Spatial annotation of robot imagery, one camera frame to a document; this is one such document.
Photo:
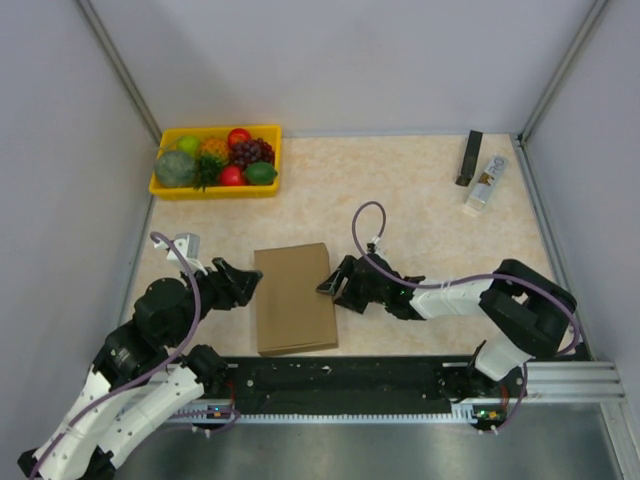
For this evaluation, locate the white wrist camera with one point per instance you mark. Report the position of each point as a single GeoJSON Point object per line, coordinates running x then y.
{"type": "Point", "coordinates": [372, 246]}
{"type": "Point", "coordinates": [182, 250]}

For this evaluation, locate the black carton box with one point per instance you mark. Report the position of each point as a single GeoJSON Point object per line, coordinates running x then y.
{"type": "Point", "coordinates": [469, 160]}

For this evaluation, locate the white silver carton box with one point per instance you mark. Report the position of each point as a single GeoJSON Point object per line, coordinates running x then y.
{"type": "Point", "coordinates": [486, 184]}

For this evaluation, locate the aluminium frame rail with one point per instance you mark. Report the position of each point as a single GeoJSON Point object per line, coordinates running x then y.
{"type": "Point", "coordinates": [562, 382]}

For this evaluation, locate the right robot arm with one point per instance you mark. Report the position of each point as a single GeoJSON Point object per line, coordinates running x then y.
{"type": "Point", "coordinates": [531, 313]}

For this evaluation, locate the purple grapes bunch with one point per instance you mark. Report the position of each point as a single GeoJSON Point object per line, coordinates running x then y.
{"type": "Point", "coordinates": [243, 154]}

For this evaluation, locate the red apple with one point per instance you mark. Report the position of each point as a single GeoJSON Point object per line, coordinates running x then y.
{"type": "Point", "coordinates": [231, 176]}
{"type": "Point", "coordinates": [238, 135]}

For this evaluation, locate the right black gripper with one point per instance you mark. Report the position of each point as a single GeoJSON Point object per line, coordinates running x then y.
{"type": "Point", "coordinates": [333, 286]}

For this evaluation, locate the brown cardboard box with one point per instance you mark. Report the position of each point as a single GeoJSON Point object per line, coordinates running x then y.
{"type": "Point", "coordinates": [291, 316]}

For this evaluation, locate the orange pineapple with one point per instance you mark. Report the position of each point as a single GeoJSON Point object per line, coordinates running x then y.
{"type": "Point", "coordinates": [214, 147]}

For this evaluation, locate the red apple back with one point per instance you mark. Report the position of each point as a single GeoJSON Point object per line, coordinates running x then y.
{"type": "Point", "coordinates": [238, 135]}

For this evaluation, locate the green apple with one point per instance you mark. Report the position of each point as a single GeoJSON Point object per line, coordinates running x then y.
{"type": "Point", "coordinates": [188, 144]}

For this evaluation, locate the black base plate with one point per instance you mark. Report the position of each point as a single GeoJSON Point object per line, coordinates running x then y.
{"type": "Point", "coordinates": [357, 385]}

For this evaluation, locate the green melon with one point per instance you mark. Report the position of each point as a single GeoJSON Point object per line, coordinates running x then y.
{"type": "Point", "coordinates": [175, 169]}

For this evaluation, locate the red apple front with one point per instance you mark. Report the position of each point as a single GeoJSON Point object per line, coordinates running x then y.
{"type": "Point", "coordinates": [231, 176]}

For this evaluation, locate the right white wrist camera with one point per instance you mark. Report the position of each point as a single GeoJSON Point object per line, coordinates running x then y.
{"type": "Point", "coordinates": [372, 246]}

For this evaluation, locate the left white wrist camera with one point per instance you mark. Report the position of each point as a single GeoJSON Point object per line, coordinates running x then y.
{"type": "Point", "coordinates": [182, 250]}

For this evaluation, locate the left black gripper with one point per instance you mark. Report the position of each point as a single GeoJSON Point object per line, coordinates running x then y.
{"type": "Point", "coordinates": [233, 286]}

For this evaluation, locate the yellow plastic tray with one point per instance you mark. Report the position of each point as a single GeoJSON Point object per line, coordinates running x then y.
{"type": "Point", "coordinates": [271, 133]}

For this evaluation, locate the green lemon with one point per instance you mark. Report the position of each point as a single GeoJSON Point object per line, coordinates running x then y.
{"type": "Point", "coordinates": [260, 173]}

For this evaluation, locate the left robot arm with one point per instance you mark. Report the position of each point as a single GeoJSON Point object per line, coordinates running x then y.
{"type": "Point", "coordinates": [138, 379]}

